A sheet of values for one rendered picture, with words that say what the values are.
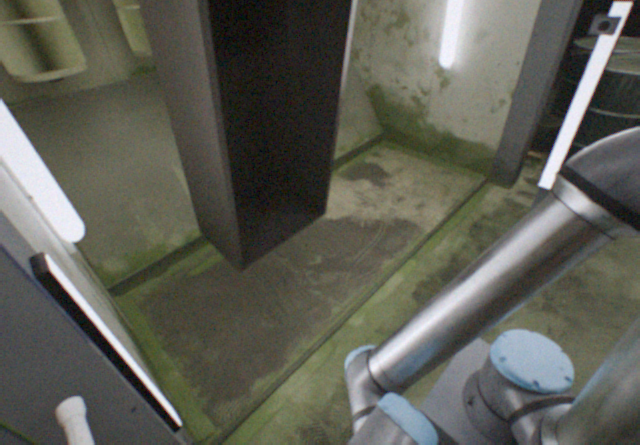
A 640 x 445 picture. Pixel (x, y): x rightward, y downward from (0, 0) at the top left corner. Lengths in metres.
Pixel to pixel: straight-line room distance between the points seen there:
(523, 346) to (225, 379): 1.35
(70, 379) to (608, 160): 0.87
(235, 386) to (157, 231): 1.10
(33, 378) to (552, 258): 0.80
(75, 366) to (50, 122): 1.84
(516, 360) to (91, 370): 0.85
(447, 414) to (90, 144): 2.22
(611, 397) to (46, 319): 0.82
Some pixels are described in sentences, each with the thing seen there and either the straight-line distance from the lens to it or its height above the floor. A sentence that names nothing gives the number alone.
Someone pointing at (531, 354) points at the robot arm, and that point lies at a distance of 0.91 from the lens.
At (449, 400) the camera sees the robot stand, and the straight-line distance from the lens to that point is 1.10.
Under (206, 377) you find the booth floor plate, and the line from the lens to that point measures 1.87.
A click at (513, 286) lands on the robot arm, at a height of 1.27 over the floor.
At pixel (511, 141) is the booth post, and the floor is 0.42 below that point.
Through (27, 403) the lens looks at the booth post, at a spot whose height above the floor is 1.07.
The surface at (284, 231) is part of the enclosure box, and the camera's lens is 1.76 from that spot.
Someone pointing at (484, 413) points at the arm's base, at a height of 0.70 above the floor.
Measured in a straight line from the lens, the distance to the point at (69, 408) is 0.65.
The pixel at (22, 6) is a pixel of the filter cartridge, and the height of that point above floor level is 1.55.
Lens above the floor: 1.63
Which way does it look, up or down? 37 degrees down
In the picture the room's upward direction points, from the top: 5 degrees counter-clockwise
